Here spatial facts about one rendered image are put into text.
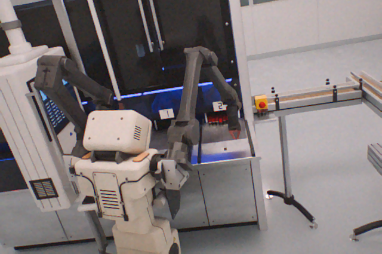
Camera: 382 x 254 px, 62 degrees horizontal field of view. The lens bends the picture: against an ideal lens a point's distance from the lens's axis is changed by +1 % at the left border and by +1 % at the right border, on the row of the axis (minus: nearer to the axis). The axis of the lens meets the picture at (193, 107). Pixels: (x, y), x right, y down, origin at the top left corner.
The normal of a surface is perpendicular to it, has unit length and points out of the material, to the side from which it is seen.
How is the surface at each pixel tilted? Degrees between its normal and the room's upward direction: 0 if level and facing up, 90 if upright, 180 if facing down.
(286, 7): 90
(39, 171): 90
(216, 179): 90
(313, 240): 0
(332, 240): 0
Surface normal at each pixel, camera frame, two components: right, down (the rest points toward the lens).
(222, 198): -0.05, 0.39
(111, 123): -0.37, -0.30
